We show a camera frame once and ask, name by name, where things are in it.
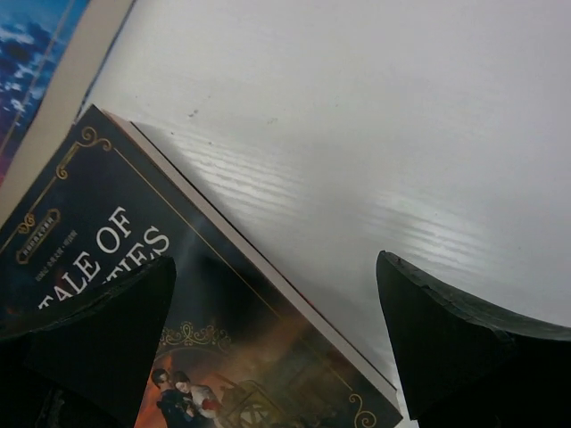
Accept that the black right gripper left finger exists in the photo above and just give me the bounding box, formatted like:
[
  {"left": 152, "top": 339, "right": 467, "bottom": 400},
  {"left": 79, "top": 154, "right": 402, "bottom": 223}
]
[{"left": 1, "top": 257, "right": 177, "bottom": 427}]

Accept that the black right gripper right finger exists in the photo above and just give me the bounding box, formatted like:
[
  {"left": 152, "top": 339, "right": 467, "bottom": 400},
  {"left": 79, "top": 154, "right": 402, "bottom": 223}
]
[{"left": 376, "top": 251, "right": 570, "bottom": 427}]

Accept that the A Tale of Two Cities book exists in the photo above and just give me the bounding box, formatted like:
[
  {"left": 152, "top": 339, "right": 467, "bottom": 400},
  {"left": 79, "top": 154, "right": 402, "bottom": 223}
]
[{"left": 1, "top": 106, "right": 401, "bottom": 427}]

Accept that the blue sunset cover book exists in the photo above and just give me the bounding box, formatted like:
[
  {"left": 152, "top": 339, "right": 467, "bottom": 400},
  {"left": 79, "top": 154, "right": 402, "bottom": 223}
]
[{"left": 1, "top": 0, "right": 134, "bottom": 219}]

